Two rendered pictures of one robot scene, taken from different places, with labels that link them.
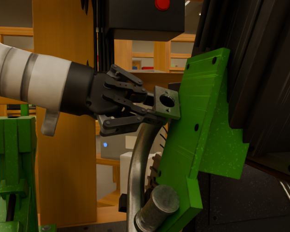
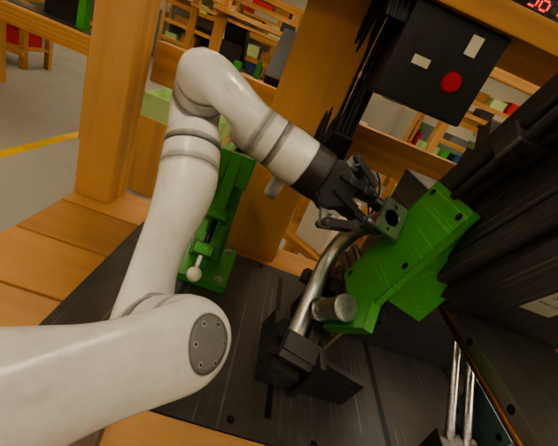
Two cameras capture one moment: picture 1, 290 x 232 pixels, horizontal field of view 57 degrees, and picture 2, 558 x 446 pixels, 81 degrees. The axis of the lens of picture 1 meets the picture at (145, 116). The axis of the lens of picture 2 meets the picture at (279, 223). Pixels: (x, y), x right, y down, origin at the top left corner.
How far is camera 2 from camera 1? 15 cm
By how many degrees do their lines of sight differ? 21
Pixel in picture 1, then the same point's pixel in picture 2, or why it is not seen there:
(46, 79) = (290, 159)
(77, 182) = (268, 221)
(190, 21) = not seen: hidden behind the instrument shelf
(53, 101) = (288, 180)
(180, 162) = (374, 282)
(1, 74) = (254, 140)
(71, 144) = not seen: hidden behind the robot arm
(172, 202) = (349, 313)
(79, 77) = (321, 167)
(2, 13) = not seen: outside the picture
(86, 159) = (286, 205)
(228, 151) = (422, 296)
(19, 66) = (272, 138)
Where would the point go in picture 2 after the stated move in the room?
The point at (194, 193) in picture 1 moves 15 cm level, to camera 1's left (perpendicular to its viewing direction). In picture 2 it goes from (371, 319) to (271, 267)
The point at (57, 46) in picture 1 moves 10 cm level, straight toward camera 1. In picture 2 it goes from (307, 79) to (313, 82)
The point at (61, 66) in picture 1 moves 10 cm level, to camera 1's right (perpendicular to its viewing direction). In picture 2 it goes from (309, 150) to (378, 182)
